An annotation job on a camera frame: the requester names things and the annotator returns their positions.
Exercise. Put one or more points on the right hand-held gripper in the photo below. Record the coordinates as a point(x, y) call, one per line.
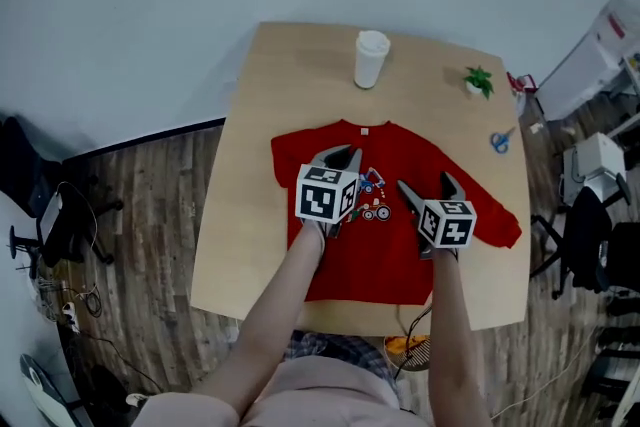
point(445, 225)

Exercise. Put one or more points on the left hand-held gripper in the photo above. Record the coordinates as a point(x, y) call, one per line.
point(325, 195)

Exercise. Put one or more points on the red sweatshirt with print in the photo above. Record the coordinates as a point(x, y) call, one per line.
point(380, 265)

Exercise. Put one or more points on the person's left forearm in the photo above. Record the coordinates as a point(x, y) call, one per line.
point(280, 305)

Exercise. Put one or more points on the person's right forearm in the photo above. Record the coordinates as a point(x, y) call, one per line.
point(450, 340)

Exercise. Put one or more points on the white lidded cup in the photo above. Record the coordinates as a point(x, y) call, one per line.
point(370, 60)

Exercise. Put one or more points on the small potted green plant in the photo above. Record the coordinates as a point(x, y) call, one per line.
point(479, 79)

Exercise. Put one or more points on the clear spray bottle red trigger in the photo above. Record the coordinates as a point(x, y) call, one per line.
point(522, 82)

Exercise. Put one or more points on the orange cloth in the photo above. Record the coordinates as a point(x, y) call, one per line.
point(400, 344)

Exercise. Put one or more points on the black high-back office chair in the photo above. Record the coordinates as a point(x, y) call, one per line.
point(590, 235)

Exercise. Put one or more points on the white drawer cabinet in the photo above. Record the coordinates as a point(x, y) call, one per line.
point(595, 160)

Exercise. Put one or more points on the white water dispenser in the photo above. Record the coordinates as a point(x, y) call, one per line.
point(575, 80)

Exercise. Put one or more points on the person's pink top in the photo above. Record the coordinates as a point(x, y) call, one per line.
point(325, 395)

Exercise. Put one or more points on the clear water jug red label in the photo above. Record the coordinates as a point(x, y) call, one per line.
point(617, 25)

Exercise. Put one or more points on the black low swivel chair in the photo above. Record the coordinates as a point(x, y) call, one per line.
point(70, 230)

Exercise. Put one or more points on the silver laptop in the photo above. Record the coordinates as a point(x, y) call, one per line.
point(50, 217)

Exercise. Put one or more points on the white power strip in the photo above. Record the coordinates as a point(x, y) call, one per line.
point(71, 317)

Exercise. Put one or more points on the black fabric bundle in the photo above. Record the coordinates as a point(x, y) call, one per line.
point(25, 160)

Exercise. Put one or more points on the black white round device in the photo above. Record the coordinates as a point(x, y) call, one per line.
point(40, 390)

